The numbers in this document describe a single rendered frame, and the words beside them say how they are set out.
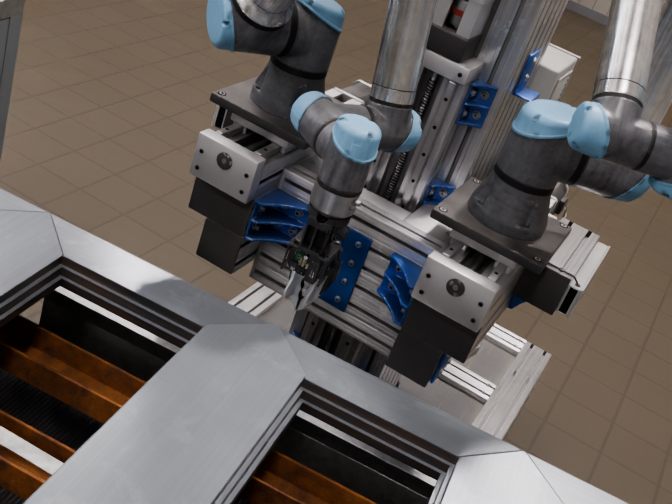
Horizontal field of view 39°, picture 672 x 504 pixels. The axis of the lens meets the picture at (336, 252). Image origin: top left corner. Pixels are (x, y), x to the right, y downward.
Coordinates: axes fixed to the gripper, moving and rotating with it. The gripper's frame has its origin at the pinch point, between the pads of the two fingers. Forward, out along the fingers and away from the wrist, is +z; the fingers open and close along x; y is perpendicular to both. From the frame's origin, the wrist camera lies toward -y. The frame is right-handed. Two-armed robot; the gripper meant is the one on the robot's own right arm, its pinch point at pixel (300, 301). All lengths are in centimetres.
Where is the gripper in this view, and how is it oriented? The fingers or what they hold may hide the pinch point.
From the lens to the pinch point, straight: 163.0
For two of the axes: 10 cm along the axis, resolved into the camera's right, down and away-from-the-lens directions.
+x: 8.9, 4.3, -1.6
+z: -3.0, 8.2, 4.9
